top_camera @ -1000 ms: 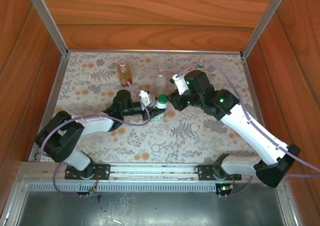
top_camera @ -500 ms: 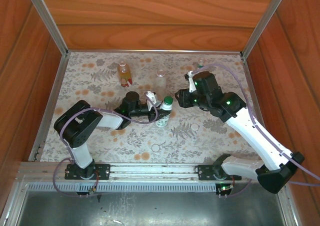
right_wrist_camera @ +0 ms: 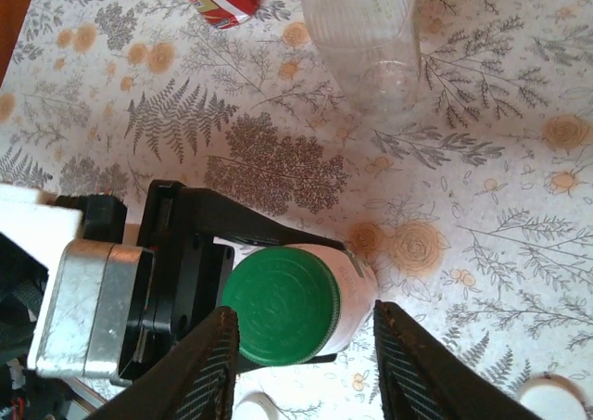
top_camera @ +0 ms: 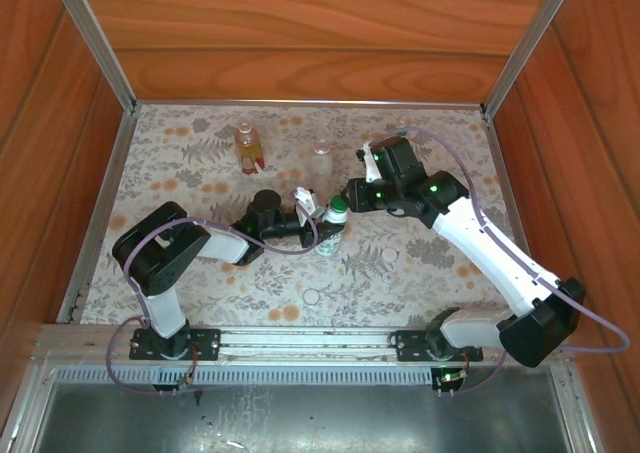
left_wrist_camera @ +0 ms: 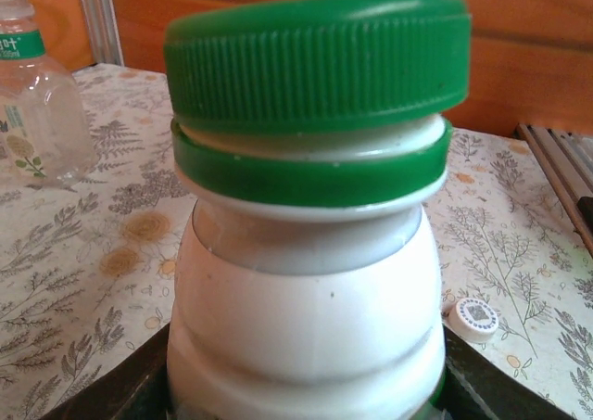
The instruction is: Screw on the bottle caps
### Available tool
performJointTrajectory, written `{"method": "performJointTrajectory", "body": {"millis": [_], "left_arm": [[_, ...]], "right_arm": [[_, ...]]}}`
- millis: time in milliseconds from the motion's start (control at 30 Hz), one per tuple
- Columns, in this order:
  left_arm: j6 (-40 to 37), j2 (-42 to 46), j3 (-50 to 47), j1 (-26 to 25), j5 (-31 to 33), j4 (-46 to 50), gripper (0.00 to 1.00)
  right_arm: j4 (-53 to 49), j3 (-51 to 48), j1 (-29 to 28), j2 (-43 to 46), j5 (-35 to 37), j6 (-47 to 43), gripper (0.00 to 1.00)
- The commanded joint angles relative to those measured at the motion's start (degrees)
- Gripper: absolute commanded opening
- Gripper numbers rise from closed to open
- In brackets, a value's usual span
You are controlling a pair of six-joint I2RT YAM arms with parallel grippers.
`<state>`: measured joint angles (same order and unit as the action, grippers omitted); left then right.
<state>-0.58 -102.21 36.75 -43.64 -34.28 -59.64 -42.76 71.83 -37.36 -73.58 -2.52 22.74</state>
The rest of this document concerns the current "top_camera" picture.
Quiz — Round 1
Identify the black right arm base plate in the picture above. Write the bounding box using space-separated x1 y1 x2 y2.
394 328 485 363

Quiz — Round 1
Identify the aluminium frame post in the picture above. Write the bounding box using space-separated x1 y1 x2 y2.
482 0 581 120
48 0 139 115

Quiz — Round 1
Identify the grey sheet metal panel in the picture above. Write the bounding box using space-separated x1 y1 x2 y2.
9 382 596 453

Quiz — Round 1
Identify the white bottle with green label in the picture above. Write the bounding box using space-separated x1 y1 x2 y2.
315 203 349 258

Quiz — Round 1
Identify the small board with green light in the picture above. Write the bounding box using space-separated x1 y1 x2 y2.
433 367 469 392

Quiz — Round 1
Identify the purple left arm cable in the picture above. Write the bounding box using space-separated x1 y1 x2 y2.
104 187 321 398

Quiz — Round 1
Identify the grey slotted cable duct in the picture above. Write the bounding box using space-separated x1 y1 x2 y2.
49 365 436 387

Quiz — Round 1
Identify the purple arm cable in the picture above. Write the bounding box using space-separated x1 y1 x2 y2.
382 126 631 398
104 187 321 398

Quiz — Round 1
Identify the floral patterned tablecloth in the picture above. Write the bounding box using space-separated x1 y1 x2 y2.
79 103 526 329

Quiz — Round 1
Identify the clear ribbed plastic bottle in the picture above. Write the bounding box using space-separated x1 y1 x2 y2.
309 139 335 194

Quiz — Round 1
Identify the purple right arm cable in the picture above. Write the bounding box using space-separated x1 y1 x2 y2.
382 126 631 398

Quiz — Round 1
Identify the aluminium mounting rail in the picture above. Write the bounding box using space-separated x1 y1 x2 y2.
32 322 576 369

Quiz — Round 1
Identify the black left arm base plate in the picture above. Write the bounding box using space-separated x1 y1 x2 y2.
128 327 221 362

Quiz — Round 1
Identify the orange juice bottle red label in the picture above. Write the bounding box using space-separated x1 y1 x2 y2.
234 121 265 175

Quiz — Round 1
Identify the aluminium frame side rail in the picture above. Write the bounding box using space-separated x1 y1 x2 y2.
482 112 536 272
57 110 136 324

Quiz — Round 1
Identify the aluminium frame back rail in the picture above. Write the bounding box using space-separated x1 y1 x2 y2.
133 98 486 109

